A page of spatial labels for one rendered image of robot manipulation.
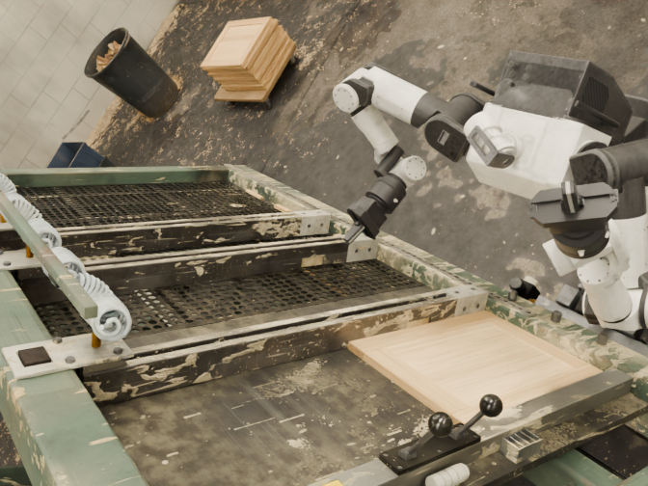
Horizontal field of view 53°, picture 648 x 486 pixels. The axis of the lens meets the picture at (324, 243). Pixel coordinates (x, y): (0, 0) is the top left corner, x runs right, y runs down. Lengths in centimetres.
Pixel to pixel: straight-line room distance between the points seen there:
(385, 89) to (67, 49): 521
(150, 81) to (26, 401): 478
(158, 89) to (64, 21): 130
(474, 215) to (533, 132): 175
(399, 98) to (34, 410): 107
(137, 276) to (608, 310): 107
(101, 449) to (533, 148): 101
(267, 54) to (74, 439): 389
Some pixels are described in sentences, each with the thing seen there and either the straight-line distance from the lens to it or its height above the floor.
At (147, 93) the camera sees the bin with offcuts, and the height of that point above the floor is 24.
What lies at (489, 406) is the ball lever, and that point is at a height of 144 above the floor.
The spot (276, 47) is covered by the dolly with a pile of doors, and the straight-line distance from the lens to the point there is 469.
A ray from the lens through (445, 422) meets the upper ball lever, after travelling 101.
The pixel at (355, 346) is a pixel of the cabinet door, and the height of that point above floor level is 128.
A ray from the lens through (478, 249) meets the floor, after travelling 305.
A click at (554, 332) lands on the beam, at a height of 90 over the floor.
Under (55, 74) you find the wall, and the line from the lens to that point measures 658.
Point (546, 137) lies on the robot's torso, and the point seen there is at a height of 136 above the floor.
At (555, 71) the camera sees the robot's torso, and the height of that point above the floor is 141.
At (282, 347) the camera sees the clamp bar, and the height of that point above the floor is 145.
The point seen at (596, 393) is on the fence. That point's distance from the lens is 150.
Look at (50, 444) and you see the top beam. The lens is 99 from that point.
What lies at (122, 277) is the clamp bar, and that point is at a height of 159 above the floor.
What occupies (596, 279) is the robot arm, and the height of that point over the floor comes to 132.
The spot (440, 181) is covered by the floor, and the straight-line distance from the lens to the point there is 338.
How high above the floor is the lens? 241
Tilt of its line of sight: 42 degrees down
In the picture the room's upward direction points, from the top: 50 degrees counter-clockwise
